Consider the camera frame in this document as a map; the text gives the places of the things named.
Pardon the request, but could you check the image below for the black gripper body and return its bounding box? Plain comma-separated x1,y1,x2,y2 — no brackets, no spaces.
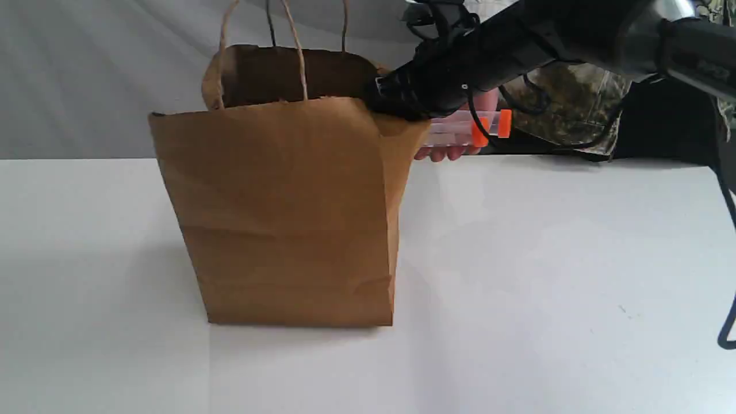
363,24,500,121

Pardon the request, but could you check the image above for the clear tube orange cap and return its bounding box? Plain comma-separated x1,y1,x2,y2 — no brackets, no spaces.
431,109,512,138
421,120,489,148

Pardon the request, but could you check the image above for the brown paper bag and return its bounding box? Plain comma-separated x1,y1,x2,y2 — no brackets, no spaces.
148,0,431,328

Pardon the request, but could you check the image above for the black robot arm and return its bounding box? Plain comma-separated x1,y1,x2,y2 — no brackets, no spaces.
365,1,735,121

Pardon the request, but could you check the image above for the person's bare hand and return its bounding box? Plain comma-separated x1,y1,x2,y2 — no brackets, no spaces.
414,89,500,163

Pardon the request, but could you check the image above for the camouflage jacket person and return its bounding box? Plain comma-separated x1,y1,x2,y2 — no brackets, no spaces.
460,0,736,167

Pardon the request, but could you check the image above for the grey backdrop cloth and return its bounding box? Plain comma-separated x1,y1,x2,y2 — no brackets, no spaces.
1,1,418,159

